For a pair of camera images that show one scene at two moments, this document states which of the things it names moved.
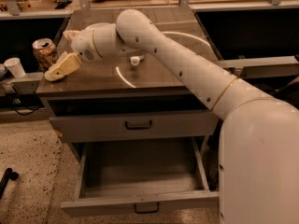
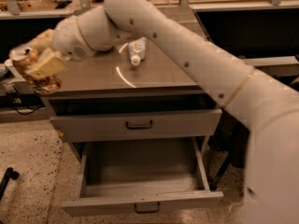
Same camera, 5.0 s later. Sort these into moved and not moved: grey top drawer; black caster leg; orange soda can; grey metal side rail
Moved: orange soda can
Not moved: grey metal side rail; grey top drawer; black caster leg
